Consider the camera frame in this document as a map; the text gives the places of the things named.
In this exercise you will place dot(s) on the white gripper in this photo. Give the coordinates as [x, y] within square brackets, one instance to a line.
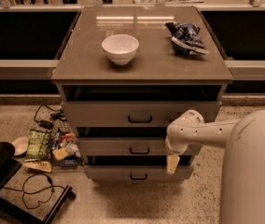
[174, 148]

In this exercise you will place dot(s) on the grey drawer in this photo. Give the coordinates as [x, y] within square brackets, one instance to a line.
[133, 114]
[121, 146]
[136, 173]

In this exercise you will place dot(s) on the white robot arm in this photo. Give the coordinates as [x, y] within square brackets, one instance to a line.
[242, 199]

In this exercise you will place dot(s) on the grey bottom drawer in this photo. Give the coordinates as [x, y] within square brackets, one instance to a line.
[136, 173]

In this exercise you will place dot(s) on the grey drawer cabinet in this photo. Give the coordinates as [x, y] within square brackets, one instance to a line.
[156, 73]

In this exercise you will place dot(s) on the grey top drawer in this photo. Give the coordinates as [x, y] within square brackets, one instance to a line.
[133, 114]

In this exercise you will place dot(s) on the yellow sponge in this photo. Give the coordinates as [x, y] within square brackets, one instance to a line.
[60, 154]

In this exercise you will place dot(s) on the blue can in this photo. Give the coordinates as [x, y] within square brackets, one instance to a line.
[55, 141]

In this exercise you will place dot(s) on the blue chip bag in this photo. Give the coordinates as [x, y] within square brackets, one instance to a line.
[185, 38]

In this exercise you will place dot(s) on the white bowl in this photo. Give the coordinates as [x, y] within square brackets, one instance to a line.
[120, 49]

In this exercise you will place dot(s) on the yellow snack bag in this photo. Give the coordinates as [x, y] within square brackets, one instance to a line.
[44, 166]

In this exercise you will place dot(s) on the green chip bag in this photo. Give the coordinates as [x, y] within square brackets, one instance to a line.
[38, 145]

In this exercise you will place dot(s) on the white plate on floor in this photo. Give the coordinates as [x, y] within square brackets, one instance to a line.
[20, 144]

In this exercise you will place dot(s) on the black chair base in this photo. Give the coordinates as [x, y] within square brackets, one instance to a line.
[9, 167]

